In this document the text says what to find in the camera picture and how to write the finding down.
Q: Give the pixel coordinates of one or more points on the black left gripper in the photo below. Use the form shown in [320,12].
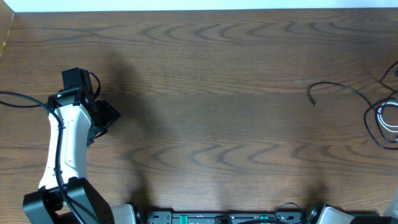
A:
[110,113]

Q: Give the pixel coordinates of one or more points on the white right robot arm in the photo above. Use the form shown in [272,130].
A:
[323,213]

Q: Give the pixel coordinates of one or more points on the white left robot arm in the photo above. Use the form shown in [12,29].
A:
[77,117]

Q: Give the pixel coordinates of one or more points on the brown cardboard panel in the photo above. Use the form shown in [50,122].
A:
[6,21]

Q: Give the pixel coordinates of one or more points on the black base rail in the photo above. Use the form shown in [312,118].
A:
[170,216]

